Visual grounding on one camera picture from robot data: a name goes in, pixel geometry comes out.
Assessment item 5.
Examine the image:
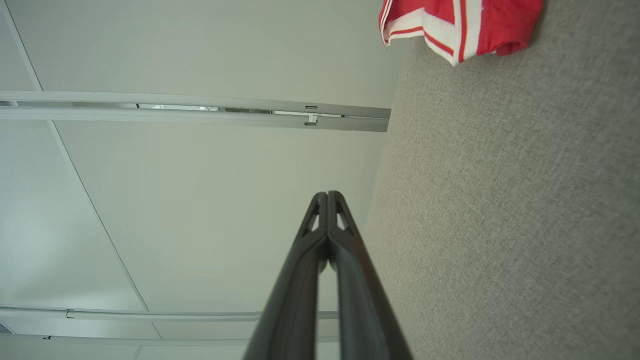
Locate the red shirt with white sleeves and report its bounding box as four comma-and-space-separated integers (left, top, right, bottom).
378, 0, 544, 67

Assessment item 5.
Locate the thin grey wall pipe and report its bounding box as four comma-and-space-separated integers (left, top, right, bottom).
0, 305, 341, 322

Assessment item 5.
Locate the grey metal wall rail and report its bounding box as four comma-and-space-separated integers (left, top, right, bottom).
0, 90, 392, 134

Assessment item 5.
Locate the grey fabric sofa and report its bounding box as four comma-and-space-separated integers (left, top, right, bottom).
365, 0, 640, 360

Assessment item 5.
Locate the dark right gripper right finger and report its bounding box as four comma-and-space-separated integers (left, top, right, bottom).
328, 191, 414, 360

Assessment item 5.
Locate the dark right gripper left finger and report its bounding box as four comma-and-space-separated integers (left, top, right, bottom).
242, 191, 330, 360

